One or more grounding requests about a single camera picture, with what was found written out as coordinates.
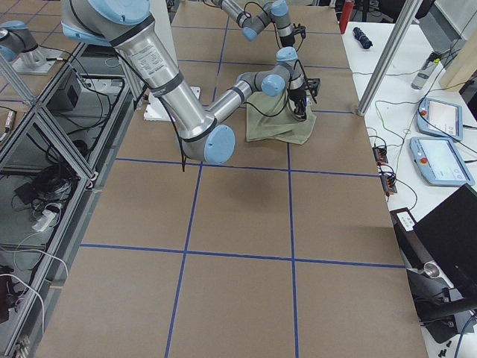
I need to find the upper orange connector block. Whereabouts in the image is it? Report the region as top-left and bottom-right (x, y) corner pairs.
(372, 146), (388, 165)

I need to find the lower blue teach pendant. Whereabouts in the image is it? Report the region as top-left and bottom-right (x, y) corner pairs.
(409, 136), (476, 187)

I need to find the wooden board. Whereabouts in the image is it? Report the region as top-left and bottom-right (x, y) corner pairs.
(439, 32), (477, 91)

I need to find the folded dark blue umbrella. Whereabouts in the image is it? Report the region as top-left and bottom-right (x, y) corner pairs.
(353, 27), (373, 50)

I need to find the olive green long-sleeve shirt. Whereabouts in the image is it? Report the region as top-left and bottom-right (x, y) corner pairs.
(245, 92), (316, 145)

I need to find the red cylinder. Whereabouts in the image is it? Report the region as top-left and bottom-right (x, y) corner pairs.
(340, 0), (354, 25)

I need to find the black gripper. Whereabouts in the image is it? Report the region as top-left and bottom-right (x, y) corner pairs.
(279, 32), (295, 48)
(288, 87), (307, 120)

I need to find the blue teach pendant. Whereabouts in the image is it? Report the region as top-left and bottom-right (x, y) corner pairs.
(417, 97), (463, 142)
(409, 136), (476, 187)

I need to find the white power strip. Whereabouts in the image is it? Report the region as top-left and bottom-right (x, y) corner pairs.
(32, 202), (62, 232)

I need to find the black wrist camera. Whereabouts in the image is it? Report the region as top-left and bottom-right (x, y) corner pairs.
(292, 24), (306, 40)
(306, 78), (320, 101)

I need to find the aluminium frame post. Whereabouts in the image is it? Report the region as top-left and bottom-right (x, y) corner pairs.
(356, 0), (423, 116)

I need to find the upper blue teach pendant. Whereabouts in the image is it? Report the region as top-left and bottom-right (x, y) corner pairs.
(417, 97), (463, 142)

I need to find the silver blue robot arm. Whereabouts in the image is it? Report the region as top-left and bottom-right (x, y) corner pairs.
(61, 1), (310, 164)
(202, 0), (306, 48)

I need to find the lower orange connector block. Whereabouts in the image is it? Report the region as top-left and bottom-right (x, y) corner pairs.
(380, 172), (397, 196)

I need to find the black box with white label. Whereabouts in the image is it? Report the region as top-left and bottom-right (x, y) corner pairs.
(390, 208), (433, 269)

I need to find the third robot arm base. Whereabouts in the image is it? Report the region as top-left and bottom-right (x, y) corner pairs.
(1, 20), (64, 75)

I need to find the black laptop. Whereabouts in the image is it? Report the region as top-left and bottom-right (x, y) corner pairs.
(414, 184), (476, 297)

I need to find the silver metal cup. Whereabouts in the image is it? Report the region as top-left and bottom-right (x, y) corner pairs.
(423, 262), (440, 279)

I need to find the orange connector block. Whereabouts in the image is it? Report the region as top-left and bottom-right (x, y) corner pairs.
(380, 172), (397, 196)
(372, 146), (388, 165)

